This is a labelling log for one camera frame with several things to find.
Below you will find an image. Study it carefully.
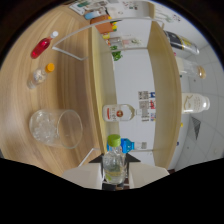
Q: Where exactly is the ceiling air vent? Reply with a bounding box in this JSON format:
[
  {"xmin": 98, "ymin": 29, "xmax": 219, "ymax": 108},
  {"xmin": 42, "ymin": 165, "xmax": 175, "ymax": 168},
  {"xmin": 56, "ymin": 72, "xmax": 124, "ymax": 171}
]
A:
[{"xmin": 190, "ymin": 116, "xmax": 203, "ymax": 140}]

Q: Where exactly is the clear bottle red label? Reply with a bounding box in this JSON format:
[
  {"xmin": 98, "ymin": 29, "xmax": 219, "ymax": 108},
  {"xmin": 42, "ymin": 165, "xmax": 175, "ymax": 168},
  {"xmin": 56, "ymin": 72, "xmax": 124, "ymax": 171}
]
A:
[{"xmin": 102, "ymin": 103, "xmax": 138, "ymax": 123}]

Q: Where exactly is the orange storage box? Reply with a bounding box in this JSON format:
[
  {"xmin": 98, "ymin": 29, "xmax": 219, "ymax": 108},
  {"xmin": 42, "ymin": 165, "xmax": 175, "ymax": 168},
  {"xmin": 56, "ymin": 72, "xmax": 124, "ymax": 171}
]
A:
[{"xmin": 90, "ymin": 14, "xmax": 114, "ymax": 34}]

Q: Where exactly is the small pale blue bottle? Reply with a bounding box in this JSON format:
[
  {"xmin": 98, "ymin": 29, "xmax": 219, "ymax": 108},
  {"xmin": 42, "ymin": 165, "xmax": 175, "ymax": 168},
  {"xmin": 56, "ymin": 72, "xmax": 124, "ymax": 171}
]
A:
[{"xmin": 83, "ymin": 10, "xmax": 101, "ymax": 20}]

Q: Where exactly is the blue liquid bottle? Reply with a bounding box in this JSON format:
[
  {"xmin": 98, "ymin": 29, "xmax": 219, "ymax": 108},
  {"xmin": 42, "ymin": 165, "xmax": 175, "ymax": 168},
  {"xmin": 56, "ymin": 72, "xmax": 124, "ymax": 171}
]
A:
[{"xmin": 119, "ymin": 138, "xmax": 148, "ymax": 154}]

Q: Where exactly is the green potted plant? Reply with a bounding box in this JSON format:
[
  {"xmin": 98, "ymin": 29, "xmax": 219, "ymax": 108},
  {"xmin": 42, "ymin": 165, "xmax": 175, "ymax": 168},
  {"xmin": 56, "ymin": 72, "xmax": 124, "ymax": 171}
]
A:
[{"xmin": 110, "ymin": 44, "xmax": 124, "ymax": 62}]

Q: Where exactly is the two-tier wooden shelf rack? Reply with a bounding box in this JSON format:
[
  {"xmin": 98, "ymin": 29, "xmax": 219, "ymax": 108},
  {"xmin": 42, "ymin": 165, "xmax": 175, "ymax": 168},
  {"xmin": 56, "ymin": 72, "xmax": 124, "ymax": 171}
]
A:
[{"xmin": 51, "ymin": 1, "xmax": 183, "ymax": 169}]

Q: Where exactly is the red liquid bottle white cap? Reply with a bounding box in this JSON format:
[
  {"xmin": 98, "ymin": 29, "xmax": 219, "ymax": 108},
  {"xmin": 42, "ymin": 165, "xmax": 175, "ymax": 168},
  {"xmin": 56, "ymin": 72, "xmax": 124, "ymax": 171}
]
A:
[{"xmin": 30, "ymin": 30, "xmax": 60, "ymax": 60}]

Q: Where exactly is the glass jar cork lid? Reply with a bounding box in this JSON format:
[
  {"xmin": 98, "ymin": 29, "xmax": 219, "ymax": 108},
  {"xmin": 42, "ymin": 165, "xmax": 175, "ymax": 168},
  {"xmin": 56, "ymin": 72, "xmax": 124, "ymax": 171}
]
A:
[{"xmin": 175, "ymin": 56, "xmax": 207, "ymax": 80}]

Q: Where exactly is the clear glass with ice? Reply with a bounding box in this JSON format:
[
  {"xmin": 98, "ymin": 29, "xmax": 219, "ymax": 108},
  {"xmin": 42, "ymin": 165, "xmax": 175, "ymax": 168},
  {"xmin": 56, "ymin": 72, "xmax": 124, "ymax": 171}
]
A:
[{"xmin": 28, "ymin": 109, "xmax": 84, "ymax": 150}]

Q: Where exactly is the clear bottle green cap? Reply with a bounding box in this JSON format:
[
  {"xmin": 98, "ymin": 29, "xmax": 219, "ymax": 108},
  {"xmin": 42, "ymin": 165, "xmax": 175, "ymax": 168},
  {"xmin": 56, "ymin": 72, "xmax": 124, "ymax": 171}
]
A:
[{"xmin": 102, "ymin": 133, "xmax": 128, "ymax": 185}]

